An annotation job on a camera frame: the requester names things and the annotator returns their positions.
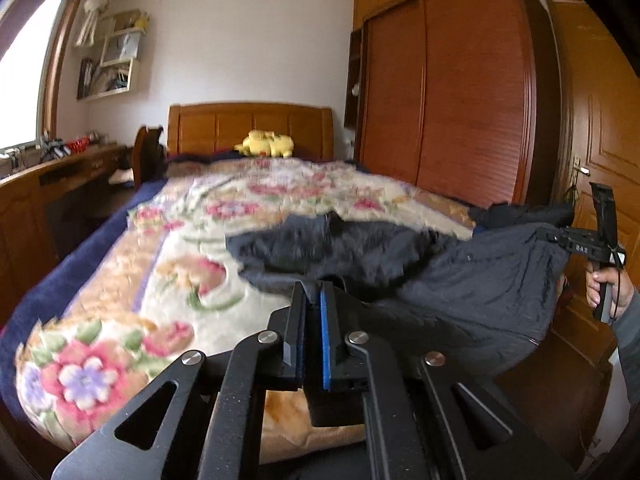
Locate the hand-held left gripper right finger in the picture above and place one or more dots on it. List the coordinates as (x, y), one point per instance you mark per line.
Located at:
(326, 340)

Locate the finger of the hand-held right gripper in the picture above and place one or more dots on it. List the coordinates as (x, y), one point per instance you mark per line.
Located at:
(552, 235)

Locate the window with wooden frame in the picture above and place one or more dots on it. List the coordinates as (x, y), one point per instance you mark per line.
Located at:
(25, 70)

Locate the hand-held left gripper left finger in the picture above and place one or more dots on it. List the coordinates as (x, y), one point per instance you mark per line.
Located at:
(299, 332)

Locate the black garment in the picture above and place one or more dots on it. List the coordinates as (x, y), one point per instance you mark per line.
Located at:
(505, 215)

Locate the yellow plush toy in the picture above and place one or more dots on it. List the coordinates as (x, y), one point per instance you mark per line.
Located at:
(265, 144)

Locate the red basket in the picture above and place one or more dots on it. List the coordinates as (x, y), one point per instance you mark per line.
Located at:
(79, 146)

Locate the floral blanket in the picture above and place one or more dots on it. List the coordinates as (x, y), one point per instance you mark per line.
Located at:
(175, 285)

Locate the black zip jacket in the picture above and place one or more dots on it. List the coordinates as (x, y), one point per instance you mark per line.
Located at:
(475, 280)

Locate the wooden bed headboard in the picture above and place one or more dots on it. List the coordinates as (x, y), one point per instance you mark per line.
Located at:
(210, 127)

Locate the wooden desk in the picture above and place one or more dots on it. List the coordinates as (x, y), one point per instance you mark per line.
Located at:
(30, 210)

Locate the wooden chair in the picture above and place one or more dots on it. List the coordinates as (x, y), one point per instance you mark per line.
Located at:
(147, 155)

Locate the white paper bag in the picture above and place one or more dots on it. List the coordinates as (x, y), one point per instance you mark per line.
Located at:
(121, 47)

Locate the small yellow toy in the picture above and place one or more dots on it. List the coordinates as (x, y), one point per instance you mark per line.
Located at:
(142, 21)

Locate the person's right forearm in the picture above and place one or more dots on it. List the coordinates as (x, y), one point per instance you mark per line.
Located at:
(631, 345)

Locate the white wall shelf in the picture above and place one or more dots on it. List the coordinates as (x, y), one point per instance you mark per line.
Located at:
(125, 77)

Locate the dark upright folders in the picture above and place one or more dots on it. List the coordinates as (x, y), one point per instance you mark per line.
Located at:
(86, 77)

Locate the white cloth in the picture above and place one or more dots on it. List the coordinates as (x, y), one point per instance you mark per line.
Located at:
(121, 176)

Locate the wooden slatted wardrobe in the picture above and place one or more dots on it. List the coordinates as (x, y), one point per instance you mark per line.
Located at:
(450, 110)

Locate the person's right hand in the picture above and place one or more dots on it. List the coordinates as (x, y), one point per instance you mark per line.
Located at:
(595, 286)

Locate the wooden door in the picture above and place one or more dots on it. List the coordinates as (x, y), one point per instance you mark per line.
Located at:
(600, 110)

